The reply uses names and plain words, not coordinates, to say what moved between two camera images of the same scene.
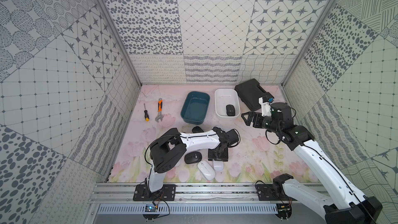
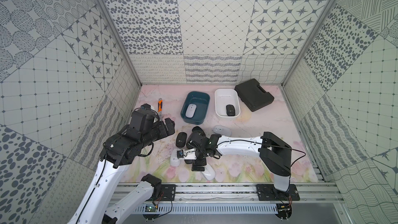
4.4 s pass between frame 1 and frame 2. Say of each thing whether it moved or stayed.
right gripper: moved
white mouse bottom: stayed
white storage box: stayed
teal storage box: stayed
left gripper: moved
